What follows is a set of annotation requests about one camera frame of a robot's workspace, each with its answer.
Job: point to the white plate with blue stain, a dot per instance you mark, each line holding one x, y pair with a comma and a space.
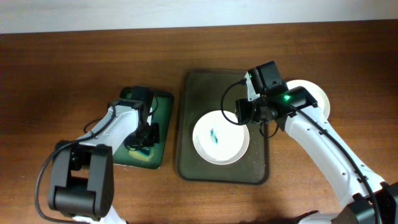
217, 140

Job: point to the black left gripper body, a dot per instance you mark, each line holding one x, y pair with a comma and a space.
148, 136

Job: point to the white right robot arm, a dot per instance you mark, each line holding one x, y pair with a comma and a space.
364, 195

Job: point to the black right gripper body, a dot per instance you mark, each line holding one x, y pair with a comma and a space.
250, 111

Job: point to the green tray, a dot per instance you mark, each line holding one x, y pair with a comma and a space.
159, 112

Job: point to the green and yellow sponge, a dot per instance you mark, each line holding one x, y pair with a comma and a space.
143, 154

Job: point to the dark brown tray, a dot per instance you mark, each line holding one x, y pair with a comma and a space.
203, 89

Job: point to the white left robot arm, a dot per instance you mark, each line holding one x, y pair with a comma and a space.
82, 178

